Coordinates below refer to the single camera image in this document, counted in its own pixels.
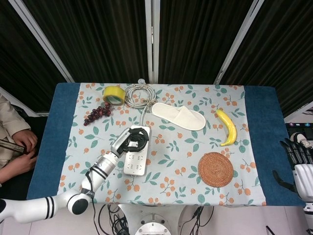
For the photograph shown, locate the yellow banana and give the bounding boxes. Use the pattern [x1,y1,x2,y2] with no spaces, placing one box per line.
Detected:
[215,109,238,147]

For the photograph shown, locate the floral print tablecloth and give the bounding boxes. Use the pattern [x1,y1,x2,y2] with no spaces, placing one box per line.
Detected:
[58,82,268,207]

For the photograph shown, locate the white cable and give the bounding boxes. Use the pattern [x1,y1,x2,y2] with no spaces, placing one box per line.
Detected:
[124,78,158,126]

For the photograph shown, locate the white metal frame rail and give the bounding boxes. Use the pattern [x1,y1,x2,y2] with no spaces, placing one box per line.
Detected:
[0,86,50,117]
[284,100,313,122]

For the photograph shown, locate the black device with coloured buttons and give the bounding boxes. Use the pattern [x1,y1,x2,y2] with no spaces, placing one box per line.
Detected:
[285,122,313,139]

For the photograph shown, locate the black pleated curtain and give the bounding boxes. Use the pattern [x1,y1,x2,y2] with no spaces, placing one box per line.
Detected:
[0,0,313,118]

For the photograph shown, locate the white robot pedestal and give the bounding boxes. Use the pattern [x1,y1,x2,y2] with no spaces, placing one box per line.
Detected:
[118,204,188,235]

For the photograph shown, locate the black cable bundle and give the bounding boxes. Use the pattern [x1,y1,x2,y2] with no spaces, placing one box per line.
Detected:
[97,204,131,235]
[179,205,215,235]

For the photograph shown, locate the white black sneaker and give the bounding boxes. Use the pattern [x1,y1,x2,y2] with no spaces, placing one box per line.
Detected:
[290,132,313,147]

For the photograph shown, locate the dark flat striped object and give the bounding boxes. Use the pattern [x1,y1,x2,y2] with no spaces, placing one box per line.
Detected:
[0,141,25,154]

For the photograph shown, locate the white cloth slipper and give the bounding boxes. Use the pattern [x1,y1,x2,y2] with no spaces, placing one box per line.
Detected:
[151,102,207,132]

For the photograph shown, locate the person in beige jacket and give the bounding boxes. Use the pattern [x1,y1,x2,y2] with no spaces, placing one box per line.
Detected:
[0,94,39,184]

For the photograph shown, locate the dark red grape bunch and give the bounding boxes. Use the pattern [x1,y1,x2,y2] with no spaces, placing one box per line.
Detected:
[83,102,112,127]

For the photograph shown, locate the blue table cover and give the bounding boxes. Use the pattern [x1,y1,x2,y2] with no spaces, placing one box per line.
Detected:
[26,82,306,207]

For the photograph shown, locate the brown woven rattan coaster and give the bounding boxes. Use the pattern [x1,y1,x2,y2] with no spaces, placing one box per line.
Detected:
[198,152,235,188]

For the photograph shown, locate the yellow tape roll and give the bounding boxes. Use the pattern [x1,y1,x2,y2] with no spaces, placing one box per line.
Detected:
[102,85,126,106]

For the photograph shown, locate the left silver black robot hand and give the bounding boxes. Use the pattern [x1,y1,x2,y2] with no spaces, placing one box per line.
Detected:
[110,127,150,159]

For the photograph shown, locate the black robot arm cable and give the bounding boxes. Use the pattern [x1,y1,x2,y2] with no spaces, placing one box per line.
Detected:
[84,168,101,235]

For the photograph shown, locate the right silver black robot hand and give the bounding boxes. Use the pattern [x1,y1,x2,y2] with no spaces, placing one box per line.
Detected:
[272,138,313,200]

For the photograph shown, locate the white metal frame post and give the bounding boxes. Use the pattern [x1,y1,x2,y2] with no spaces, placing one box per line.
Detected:
[8,0,75,84]
[213,0,267,85]
[144,0,160,84]

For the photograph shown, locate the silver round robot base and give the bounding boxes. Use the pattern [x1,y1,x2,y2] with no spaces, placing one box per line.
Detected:
[134,215,172,235]

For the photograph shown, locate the white power strip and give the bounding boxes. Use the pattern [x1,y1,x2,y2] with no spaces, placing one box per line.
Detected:
[123,125,153,177]

